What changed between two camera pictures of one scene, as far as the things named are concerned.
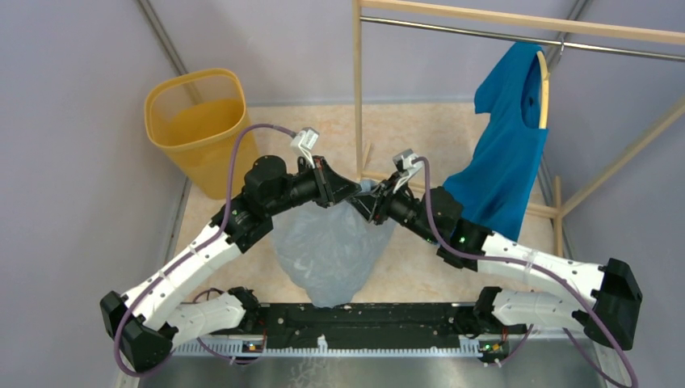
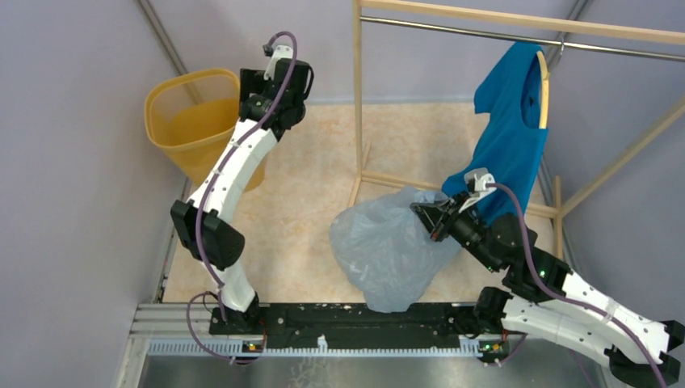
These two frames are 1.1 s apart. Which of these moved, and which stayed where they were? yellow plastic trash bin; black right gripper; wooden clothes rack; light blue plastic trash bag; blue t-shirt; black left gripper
Moved: black left gripper; black right gripper; light blue plastic trash bag
Stayed: wooden clothes rack; blue t-shirt; yellow plastic trash bin
